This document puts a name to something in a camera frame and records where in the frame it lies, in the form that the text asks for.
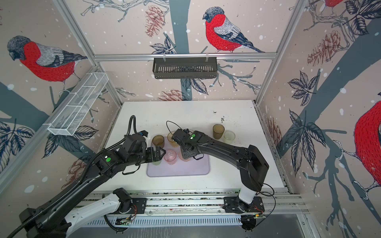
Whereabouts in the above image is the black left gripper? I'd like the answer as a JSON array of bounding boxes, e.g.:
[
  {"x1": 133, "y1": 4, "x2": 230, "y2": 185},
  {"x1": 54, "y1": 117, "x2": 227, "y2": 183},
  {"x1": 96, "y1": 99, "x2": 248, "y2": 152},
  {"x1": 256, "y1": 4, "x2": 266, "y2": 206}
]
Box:
[{"x1": 128, "y1": 144, "x2": 168, "y2": 166}]

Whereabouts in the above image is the pink glass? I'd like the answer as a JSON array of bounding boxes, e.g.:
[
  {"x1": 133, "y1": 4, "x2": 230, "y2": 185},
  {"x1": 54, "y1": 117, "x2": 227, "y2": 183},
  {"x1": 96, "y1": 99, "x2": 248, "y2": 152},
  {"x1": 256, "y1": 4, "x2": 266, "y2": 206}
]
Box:
[
  {"x1": 164, "y1": 149, "x2": 177, "y2": 165},
  {"x1": 178, "y1": 154, "x2": 190, "y2": 162}
]

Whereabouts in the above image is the amber textured glass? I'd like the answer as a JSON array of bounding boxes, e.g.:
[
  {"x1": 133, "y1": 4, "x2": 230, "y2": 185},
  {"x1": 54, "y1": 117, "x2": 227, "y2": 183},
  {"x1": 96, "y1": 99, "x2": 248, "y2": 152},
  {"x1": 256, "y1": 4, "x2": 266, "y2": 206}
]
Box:
[
  {"x1": 212, "y1": 124, "x2": 225, "y2": 140},
  {"x1": 152, "y1": 135, "x2": 165, "y2": 148}
]

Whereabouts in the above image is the smooth yellow glass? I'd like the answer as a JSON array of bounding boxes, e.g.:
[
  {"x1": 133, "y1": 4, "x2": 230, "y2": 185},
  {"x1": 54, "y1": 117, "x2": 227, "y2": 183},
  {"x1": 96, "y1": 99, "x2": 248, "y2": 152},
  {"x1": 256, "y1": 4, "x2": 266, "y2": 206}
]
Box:
[{"x1": 167, "y1": 131, "x2": 179, "y2": 148}]

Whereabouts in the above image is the pale green textured glass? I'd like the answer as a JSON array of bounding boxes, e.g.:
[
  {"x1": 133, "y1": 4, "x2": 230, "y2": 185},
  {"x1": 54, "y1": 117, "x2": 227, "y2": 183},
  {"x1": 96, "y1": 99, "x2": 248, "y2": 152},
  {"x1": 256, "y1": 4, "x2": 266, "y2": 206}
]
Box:
[{"x1": 223, "y1": 131, "x2": 236, "y2": 144}]

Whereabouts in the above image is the smooth green glass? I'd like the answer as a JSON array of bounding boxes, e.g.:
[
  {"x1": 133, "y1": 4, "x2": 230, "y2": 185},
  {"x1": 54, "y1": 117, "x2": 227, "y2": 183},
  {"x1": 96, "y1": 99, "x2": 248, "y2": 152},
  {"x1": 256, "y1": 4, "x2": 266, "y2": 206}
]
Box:
[{"x1": 152, "y1": 160, "x2": 162, "y2": 166}]

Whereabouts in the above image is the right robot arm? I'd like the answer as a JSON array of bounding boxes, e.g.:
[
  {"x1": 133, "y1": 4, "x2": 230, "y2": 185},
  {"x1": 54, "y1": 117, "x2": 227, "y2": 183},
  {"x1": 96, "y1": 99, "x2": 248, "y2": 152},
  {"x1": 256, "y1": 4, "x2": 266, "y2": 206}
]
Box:
[{"x1": 172, "y1": 129, "x2": 269, "y2": 204}]

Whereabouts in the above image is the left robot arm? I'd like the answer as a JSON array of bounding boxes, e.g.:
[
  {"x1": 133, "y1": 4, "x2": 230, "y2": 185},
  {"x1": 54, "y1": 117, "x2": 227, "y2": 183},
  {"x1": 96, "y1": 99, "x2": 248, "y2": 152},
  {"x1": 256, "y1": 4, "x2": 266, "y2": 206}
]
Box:
[{"x1": 9, "y1": 131, "x2": 166, "y2": 238}]

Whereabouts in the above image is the lilac plastic tray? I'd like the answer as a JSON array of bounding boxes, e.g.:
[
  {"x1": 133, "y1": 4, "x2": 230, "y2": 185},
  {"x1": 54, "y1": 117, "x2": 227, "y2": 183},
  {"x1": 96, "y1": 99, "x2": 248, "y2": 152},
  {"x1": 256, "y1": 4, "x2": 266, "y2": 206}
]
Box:
[{"x1": 147, "y1": 136, "x2": 210, "y2": 178}]

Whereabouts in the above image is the black hanging basket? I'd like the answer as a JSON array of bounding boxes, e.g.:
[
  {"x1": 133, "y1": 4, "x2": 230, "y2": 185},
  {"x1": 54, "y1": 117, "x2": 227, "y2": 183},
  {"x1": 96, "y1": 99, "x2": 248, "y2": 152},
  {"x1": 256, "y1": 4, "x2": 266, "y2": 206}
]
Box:
[{"x1": 152, "y1": 57, "x2": 218, "y2": 79}]

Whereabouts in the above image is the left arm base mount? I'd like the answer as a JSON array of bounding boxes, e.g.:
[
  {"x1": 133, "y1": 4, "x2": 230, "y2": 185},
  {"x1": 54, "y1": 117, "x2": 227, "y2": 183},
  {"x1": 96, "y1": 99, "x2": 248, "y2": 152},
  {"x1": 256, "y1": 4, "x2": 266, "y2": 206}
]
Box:
[{"x1": 111, "y1": 198, "x2": 147, "y2": 215}]

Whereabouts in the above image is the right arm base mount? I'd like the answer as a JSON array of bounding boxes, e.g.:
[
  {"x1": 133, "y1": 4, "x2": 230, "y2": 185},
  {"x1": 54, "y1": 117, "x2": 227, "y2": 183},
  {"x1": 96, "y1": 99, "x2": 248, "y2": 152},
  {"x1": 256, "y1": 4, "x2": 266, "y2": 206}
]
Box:
[{"x1": 222, "y1": 196, "x2": 265, "y2": 214}]

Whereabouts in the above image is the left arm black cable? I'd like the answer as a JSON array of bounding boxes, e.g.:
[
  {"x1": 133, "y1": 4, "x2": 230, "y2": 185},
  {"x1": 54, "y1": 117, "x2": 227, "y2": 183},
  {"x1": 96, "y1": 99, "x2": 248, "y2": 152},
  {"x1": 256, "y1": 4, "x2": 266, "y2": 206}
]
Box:
[{"x1": 5, "y1": 115, "x2": 149, "y2": 238}]

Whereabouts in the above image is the white wire mesh basket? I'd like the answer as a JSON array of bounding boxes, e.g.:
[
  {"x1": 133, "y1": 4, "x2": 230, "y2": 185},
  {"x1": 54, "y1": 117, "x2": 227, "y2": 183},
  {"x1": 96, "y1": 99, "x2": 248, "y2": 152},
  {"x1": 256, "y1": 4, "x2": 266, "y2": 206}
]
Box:
[{"x1": 48, "y1": 72, "x2": 109, "y2": 136}]

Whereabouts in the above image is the horizontal aluminium rail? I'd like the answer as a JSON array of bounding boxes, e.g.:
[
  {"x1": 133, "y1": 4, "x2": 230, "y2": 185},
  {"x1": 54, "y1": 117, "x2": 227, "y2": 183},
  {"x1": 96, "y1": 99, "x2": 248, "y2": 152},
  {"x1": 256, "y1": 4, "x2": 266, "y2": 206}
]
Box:
[{"x1": 93, "y1": 53, "x2": 278, "y2": 62}]

